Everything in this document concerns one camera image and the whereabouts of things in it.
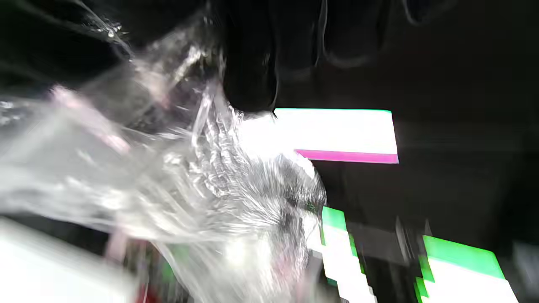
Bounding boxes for person's right hand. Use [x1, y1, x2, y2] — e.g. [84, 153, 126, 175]
[221, 0, 459, 114]

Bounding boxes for clear plastic bakery bag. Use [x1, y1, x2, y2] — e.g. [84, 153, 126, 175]
[0, 17, 329, 303]

